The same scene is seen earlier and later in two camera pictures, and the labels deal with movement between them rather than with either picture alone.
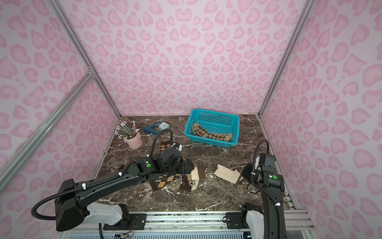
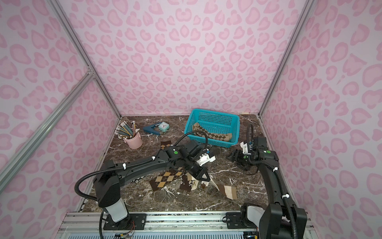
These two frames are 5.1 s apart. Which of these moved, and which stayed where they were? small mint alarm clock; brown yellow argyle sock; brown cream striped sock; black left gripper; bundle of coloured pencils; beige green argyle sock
Moved: black left gripper; brown cream striped sock
Stayed: brown yellow argyle sock; small mint alarm clock; beige green argyle sock; bundle of coloured pencils
